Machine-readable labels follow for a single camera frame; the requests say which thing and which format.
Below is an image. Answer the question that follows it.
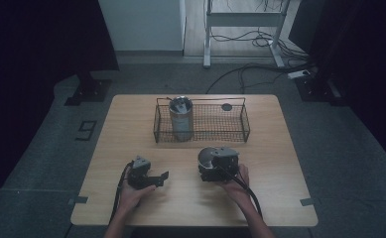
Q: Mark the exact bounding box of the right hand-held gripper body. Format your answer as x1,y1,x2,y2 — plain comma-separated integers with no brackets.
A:
199,146,242,183

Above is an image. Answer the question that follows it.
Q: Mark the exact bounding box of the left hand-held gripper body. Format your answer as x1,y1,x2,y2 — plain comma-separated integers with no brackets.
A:
126,155,156,190

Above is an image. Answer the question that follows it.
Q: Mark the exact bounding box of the steel mug with handle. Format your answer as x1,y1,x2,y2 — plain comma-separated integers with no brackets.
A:
197,147,222,175

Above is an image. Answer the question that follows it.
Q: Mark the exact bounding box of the brown wire mesh basket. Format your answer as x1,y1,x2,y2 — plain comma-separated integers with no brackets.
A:
152,96,251,144

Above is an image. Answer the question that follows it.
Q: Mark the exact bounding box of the steel tumbler with lid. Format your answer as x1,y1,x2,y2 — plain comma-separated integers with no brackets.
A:
168,95,195,143

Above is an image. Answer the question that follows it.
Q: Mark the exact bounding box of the person's left hand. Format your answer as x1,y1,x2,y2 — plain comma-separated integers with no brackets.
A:
118,178,157,216

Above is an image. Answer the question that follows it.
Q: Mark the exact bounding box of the person's right hand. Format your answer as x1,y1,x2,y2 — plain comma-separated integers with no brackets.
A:
217,163,252,205

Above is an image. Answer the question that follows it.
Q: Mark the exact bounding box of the black stand base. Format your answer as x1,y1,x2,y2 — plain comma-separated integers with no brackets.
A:
64,70,113,107
294,73,347,107

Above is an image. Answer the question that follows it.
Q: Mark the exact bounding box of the white power strip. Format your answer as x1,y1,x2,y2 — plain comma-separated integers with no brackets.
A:
286,68,312,80

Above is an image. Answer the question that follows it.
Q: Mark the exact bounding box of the white cabinet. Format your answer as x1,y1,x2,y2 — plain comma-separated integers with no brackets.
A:
97,0,188,57

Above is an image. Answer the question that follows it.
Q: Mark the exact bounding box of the black curtain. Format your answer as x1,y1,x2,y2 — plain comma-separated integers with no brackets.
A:
0,0,121,221
288,0,386,175

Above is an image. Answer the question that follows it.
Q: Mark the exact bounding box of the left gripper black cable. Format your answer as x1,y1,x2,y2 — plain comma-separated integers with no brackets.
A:
109,161,135,227

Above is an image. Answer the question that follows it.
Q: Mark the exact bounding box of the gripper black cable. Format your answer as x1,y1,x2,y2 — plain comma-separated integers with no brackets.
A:
109,161,135,227
218,167,264,220

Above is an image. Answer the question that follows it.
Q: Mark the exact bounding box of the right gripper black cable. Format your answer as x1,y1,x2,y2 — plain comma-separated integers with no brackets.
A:
218,167,264,220

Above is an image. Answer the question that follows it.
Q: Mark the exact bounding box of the long black floor cable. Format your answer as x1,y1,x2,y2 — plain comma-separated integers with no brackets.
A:
204,61,316,95

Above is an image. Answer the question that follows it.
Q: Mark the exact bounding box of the tangle of floor cables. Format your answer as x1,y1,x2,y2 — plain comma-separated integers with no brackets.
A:
209,27,312,67

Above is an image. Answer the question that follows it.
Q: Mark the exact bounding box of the white metal desk frame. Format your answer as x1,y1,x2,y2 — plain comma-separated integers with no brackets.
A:
202,0,294,69

